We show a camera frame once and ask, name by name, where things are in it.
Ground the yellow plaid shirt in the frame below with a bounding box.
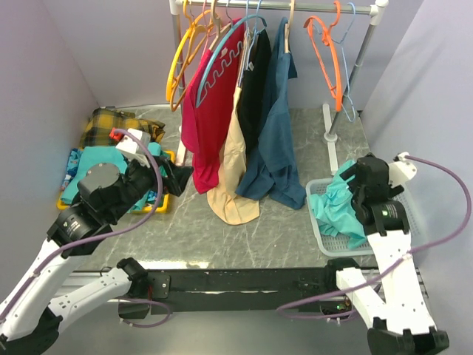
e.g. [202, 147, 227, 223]
[78, 108, 166, 149]

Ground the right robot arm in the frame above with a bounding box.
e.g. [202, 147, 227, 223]
[323, 154, 449, 354]

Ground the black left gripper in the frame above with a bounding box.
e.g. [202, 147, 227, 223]
[108, 149, 194, 220]

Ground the light blue wavy hanger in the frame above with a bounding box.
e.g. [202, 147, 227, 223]
[194, 15, 268, 109]

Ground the green printed garment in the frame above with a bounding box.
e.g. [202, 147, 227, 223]
[146, 152, 171, 205]

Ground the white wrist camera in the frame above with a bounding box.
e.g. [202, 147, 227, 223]
[388, 152, 417, 189]
[109, 128, 151, 167]

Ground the black shirt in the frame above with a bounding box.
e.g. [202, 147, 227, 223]
[237, 30, 271, 155]

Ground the folded turquoise cloth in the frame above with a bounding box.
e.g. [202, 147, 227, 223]
[60, 142, 163, 213]

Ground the black base bar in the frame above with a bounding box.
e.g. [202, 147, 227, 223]
[126, 266, 335, 312]

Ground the orange plastic hanger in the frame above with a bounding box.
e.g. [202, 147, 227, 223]
[303, 1, 343, 112]

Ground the wooden hanger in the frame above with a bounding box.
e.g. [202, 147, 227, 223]
[284, 0, 296, 53]

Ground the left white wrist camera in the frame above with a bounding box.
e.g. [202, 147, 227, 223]
[109, 128, 151, 167]

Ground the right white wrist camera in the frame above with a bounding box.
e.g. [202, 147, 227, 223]
[388, 152, 417, 189]

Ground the turquoise t shirt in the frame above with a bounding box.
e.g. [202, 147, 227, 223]
[308, 160, 367, 249]

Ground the yellow plastic tray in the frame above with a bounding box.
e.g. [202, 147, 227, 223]
[56, 150, 176, 214]

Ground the cream beige shirt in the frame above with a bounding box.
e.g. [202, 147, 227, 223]
[205, 33, 262, 226]

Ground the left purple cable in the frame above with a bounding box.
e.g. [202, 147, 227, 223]
[0, 129, 174, 330]

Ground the white clothes rack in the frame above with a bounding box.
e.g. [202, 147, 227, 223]
[169, 1, 389, 175]

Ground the dark blue shirt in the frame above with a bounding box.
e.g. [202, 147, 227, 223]
[236, 17, 306, 209]

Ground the white perforated plastic basket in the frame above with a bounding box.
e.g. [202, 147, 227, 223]
[306, 177, 426, 257]

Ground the magenta pink shirt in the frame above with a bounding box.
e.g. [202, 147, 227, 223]
[181, 26, 245, 194]

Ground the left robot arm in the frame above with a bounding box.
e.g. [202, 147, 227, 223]
[1, 156, 194, 354]

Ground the thin blue wire hanger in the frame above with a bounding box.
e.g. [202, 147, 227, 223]
[304, 1, 357, 123]

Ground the beige hanger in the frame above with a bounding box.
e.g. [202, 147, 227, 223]
[169, 0, 236, 112]

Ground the yellow plastic hanger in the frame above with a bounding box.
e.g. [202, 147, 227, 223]
[166, 1, 214, 112]

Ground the blue patterned cloth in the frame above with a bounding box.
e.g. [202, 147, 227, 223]
[60, 148, 83, 192]

